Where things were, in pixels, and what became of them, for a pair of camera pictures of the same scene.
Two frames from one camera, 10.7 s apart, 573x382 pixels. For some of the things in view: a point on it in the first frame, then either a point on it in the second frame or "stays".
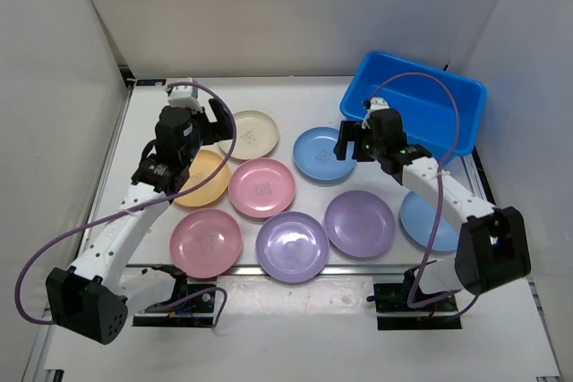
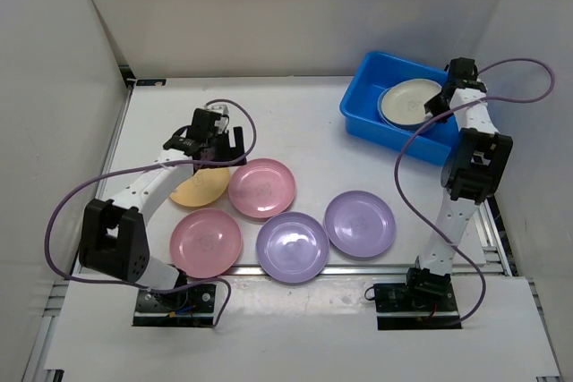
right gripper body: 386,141 to 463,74
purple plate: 359,224 stays
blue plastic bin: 441,111 stays
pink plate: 261,188 stays
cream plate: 256,136 to 404,101
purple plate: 293,247 stays
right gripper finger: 350,131 to 438,105
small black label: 150,81 stays
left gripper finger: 222,128 to 235,157
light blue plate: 314,155 to 406,127
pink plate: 205,243 stays
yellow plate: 205,163 stays
